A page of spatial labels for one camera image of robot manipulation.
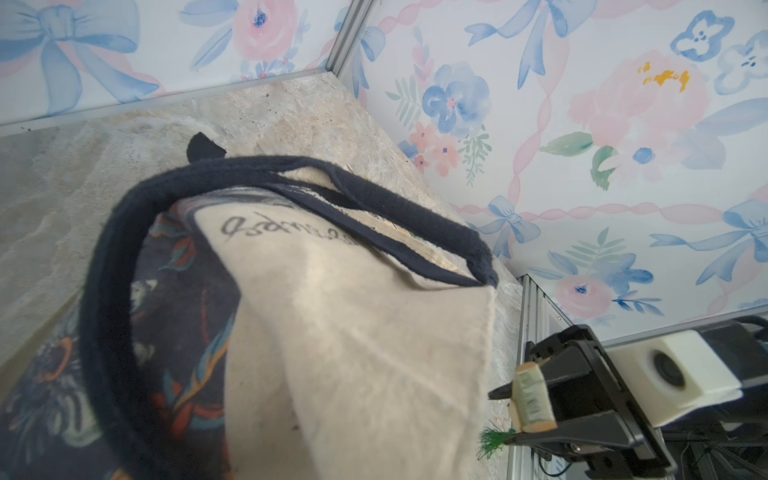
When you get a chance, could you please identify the dark green fan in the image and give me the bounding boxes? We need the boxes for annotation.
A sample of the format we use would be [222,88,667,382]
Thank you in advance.
[478,361,559,460]

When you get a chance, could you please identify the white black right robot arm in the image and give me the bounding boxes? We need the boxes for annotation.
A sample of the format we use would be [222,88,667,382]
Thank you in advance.
[478,315,767,479]

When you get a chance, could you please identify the aluminium corner post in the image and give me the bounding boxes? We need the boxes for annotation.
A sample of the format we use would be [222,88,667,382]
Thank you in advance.
[325,0,373,77]
[507,275,570,479]

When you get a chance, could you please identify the aluminium corner post right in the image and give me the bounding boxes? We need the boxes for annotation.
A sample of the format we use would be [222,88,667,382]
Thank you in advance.
[507,275,570,479]

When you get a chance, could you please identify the beige tote bag navy handles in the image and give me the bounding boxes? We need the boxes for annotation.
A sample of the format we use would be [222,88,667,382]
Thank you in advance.
[1,136,498,479]

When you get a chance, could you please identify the aluminium corner post left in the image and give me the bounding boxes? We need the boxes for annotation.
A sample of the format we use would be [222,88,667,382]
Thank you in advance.
[325,0,373,77]

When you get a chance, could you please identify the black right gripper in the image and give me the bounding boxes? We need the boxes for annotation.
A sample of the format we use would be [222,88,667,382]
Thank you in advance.
[487,326,678,479]

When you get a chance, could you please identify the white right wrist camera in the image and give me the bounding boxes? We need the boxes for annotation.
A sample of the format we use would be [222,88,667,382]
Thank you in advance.
[607,330,743,428]

